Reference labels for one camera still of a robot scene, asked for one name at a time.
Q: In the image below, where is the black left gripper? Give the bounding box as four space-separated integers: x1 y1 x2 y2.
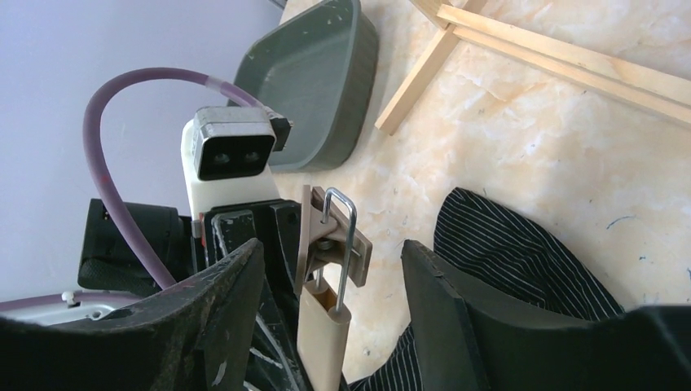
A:
196 200 311 390

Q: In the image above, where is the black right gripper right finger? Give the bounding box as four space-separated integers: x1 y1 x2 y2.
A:
401 240 690 390

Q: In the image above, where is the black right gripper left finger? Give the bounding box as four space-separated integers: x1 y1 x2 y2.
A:
1 239 265 390

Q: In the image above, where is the black striped garment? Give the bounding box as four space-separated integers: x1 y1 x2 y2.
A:
349 187 625 390

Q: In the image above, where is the beige clip hanger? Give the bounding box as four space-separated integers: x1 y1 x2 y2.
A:
294 185 372 390

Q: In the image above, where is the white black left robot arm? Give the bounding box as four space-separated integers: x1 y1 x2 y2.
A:
1 199 311 390

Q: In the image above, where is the grey-green plastic tub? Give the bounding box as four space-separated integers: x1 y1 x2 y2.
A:
234 0 379 173

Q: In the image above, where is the light wooden clothes rack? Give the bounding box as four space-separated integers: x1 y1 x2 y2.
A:
375 1 690 134

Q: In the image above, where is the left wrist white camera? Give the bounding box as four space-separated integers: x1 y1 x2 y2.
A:
180 106 293 221

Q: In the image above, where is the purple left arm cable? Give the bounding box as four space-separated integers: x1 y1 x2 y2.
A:
0 67 266 314

